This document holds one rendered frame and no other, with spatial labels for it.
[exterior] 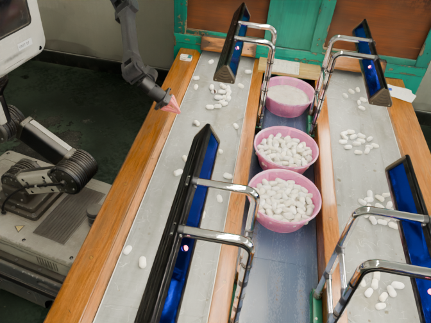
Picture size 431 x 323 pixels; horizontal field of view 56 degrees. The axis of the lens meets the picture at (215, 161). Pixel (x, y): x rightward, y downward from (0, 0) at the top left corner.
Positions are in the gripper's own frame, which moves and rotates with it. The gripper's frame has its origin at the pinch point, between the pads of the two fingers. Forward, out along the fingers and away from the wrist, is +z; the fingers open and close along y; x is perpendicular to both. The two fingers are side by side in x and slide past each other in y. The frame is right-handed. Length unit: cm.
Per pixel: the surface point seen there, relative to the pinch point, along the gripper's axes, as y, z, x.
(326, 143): 3, 53, -35
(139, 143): -15.9, -5.3, 12.6
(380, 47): 72, 65, -63
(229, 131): 4.3, 22.7, -6.9
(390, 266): -82, 29, -63
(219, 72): -6.9, -3.3, -29.6
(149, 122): -1.3, -5.2, 12.7
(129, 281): -74, 7, 5
